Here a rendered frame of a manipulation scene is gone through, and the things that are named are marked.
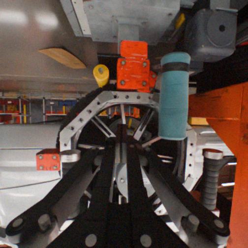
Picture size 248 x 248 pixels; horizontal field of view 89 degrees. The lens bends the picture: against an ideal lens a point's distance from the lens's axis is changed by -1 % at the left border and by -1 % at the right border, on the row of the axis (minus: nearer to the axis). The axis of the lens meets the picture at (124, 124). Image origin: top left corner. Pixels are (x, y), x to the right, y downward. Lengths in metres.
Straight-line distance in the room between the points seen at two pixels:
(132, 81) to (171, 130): 0.23
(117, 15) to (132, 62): 0.29
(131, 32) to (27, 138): 0.86
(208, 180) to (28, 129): 0.95
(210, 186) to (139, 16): 0.70
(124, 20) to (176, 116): 0.52
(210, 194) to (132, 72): 0.44
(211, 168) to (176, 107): 0.18
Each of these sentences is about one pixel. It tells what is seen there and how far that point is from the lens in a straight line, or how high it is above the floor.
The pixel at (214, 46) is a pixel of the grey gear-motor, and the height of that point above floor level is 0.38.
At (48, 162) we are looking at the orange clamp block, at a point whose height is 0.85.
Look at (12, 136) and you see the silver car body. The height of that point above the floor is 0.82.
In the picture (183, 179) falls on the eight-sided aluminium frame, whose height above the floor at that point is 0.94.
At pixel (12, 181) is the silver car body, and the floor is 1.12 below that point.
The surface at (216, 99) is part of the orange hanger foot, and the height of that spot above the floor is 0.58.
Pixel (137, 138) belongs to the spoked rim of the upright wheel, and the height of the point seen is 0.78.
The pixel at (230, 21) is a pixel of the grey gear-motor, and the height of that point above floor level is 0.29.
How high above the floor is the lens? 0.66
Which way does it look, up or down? 5 degrees up
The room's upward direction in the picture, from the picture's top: 179 degrees counter-clockwise
